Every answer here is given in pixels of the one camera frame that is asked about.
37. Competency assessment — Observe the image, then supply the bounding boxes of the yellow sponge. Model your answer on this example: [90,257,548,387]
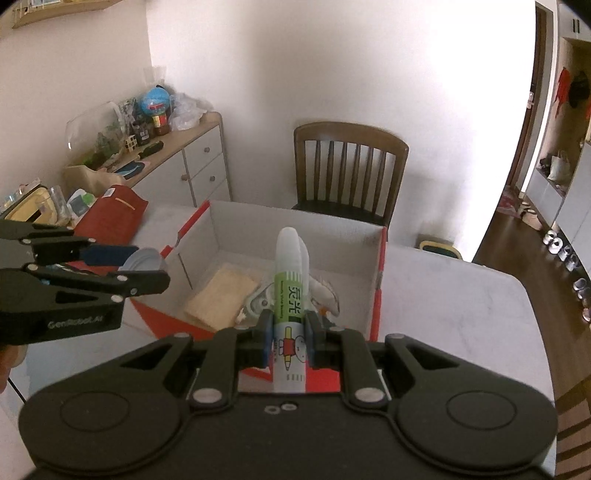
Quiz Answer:
[183,263,263,332]

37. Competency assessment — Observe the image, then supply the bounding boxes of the white green glue tube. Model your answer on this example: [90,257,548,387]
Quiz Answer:
[273,227,310,394]

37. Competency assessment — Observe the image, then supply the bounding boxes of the white plastic bag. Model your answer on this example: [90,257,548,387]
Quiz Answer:
[304,274,341,317]

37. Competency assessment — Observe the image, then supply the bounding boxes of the left hand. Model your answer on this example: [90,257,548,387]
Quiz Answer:
[0,345,28,393]

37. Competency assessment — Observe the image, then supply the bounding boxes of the red cardboard box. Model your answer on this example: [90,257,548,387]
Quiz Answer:
[135,201,387,405]

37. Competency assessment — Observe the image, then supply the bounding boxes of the glass dome terrarium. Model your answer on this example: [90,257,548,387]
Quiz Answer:
[65,101,127,170]

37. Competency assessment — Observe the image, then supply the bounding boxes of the white sideboard cabinet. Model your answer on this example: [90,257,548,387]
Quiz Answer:
[125,111,231,208]

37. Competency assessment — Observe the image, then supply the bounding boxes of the blue globe ornament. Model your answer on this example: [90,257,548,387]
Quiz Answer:
[140,86,170,136]

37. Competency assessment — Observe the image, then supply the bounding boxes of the brown wooden chair far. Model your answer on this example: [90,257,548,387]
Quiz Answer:
[294,121,410,228]

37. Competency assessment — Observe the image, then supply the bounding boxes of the clear plastic bag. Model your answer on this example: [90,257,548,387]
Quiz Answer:
[169,92,213,131]

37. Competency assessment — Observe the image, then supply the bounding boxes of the white tote bag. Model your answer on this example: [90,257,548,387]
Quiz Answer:
[548,150,570,183]

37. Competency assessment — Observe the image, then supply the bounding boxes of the white wall cabinet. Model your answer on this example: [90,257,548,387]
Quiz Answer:
[526,138,591,259]

